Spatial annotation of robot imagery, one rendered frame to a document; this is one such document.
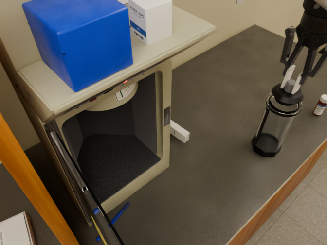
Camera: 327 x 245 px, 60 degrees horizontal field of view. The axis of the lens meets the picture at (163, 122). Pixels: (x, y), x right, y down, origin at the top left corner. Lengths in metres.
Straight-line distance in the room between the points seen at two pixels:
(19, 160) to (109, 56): 0.19
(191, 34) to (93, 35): 0.20
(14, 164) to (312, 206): 1.98
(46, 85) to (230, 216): 0.68
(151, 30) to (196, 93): 0.81
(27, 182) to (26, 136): 0.67
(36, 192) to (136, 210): 0.45
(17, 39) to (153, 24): 0.20
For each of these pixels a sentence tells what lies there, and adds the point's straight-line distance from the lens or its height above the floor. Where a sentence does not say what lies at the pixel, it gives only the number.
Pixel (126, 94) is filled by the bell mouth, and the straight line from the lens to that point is 0.66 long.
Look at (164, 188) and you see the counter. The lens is 0.95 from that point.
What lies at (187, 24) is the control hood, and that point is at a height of 1.51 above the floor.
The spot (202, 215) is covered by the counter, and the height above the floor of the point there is 0.94.
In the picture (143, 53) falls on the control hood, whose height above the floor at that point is 1.51.
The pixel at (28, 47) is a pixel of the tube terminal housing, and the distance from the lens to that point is 0.47.
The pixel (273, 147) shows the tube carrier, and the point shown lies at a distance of 1.04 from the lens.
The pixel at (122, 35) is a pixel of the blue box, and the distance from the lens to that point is 0.40.
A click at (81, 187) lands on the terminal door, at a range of 0.45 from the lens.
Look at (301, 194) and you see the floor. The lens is 2.22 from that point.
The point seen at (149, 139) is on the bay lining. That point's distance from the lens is 0.90.
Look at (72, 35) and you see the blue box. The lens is 0.36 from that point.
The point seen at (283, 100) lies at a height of 1.20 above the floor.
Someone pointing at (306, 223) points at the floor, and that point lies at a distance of 2.12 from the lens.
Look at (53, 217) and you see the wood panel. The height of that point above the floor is 1.25.
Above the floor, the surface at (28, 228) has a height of 0.98.
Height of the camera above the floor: 1.76
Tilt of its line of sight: 47 degrees down
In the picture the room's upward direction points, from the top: straight up
